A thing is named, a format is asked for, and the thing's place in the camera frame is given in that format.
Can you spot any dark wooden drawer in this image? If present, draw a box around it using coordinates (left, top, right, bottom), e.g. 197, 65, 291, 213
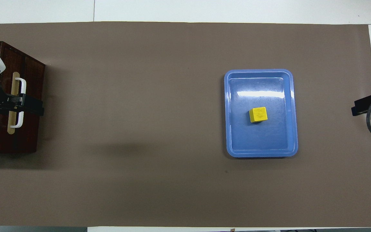
7, 55, 46, 154

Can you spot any white drawer handle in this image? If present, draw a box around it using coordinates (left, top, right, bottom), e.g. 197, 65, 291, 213
10, 78, 27, 129

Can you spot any yellow cube block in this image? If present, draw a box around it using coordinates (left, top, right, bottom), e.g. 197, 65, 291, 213
249, 107, 268, 123

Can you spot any blue plastic tray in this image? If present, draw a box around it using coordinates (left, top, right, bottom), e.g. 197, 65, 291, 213
224, 69, 299, 158

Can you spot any brown table mat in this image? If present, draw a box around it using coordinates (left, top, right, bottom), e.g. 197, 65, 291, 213
0, 22, 371, 227

